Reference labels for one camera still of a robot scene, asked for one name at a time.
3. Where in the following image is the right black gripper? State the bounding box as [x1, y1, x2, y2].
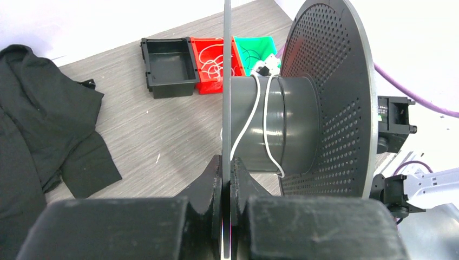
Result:
[377, 96, 417, 154]

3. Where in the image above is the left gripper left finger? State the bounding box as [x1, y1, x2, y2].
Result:
[17, 155, 222, 259]

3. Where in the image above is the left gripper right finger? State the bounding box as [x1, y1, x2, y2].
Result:
[231, 158, 409, 259]

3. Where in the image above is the white cable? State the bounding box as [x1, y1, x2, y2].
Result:
[229, 73, 286, 179]

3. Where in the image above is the grey plastic cable spool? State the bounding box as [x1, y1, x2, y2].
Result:
[220, 1, 378, 259]

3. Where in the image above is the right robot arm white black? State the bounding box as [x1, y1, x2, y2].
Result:
[370, 96, 458, 223]

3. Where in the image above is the black plastic bin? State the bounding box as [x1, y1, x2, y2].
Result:
[140, 37, 200, 99]

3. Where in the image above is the green plastic bin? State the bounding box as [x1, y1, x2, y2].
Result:
[234, 36, 278, 76]

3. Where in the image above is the black cloth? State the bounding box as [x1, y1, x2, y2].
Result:
[1, 44, 121, 259]

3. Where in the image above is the red plastic bin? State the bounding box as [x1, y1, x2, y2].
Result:
[191, 37, 224, 95]

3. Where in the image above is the thin cable in red bin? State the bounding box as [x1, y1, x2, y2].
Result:
[197, 43, 227, 80]

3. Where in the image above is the black cable in green bin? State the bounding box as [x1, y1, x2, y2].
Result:
[244, 44, 268, 69]

